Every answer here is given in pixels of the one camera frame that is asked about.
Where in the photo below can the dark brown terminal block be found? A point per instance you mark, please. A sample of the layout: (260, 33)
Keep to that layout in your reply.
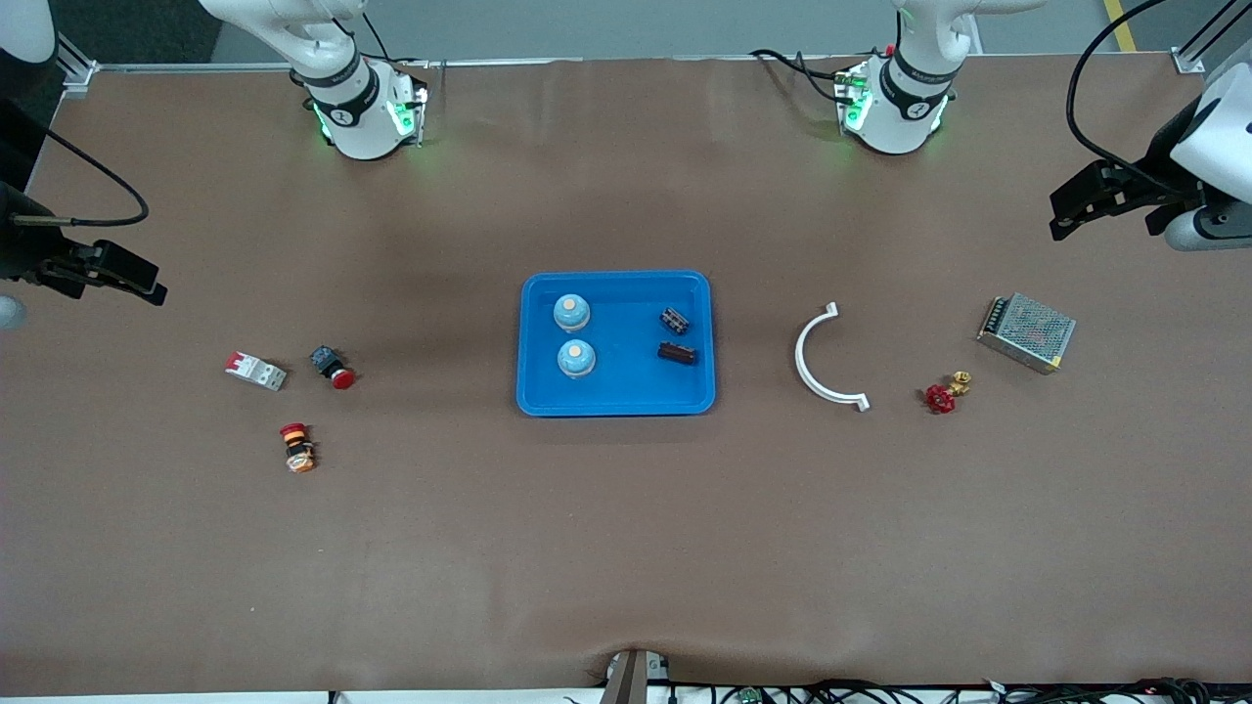
(677, 353)

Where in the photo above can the white curved plastic bracket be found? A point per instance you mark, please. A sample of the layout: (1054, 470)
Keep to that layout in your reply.
(800, 354)

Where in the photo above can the metal mesh power supply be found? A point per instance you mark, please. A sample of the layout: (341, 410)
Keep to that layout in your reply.
(1027, 332)

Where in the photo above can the small black relay block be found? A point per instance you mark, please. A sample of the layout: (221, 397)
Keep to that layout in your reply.
(675, 320)

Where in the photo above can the white red circuit breaker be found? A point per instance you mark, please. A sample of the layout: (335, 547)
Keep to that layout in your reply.
(256, 371)

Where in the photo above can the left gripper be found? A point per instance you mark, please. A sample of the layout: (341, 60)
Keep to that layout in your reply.
(1161, 163)

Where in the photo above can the blue plastic tray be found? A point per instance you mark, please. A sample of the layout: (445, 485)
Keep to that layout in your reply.
(626, 391)

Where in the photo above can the brown table mat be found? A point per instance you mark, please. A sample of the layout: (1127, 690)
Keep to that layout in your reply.
(626, 538)

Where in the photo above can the red yellow push button switch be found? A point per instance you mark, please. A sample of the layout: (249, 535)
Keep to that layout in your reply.
(296, 447)

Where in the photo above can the light blue call bell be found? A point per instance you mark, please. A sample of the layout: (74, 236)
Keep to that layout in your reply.
(576, 359)
(571, 313)

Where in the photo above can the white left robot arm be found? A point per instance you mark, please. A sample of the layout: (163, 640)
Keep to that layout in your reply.
(900, 108)

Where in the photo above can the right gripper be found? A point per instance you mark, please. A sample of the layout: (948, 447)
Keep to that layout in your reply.
(22, 246)

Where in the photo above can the red black emergency button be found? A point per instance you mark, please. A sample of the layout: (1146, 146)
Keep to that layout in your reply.
(333, 370)

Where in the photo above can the aluminium frame post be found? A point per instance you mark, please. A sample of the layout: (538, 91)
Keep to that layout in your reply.
(78, 73)
(1188, 62)

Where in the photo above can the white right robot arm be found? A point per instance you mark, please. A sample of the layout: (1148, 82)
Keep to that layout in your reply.
(357, 117)

